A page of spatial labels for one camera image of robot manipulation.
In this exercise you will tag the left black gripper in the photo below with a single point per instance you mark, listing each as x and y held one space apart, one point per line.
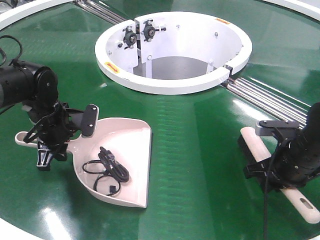
53 127

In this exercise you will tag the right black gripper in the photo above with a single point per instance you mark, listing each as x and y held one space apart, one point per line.
295 161

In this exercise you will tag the beige plastic dustpan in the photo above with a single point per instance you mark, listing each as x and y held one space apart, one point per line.
129 140

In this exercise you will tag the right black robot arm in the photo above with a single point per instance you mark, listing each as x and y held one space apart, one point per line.
109 163

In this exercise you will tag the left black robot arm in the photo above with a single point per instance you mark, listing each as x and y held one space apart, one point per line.
36 87

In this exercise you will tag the white outer conveyor rim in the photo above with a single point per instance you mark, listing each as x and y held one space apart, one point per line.
309 8

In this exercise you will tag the steel transfer rollers right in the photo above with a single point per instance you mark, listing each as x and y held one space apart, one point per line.
271 100

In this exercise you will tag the steel transfer rollers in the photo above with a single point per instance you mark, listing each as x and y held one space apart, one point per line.
271 100
100 10

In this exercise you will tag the left green bearing block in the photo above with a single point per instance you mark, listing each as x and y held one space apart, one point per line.
130 38

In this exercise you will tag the green bearing block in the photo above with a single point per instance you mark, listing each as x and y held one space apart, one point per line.
149 30
130 38

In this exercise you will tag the steel transfer rollers top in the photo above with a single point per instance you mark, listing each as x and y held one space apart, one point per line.
100 10

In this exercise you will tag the right green bearing block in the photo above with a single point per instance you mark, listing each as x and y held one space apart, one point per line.
149 30

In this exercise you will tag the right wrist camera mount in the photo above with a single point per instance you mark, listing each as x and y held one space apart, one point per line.
266 128

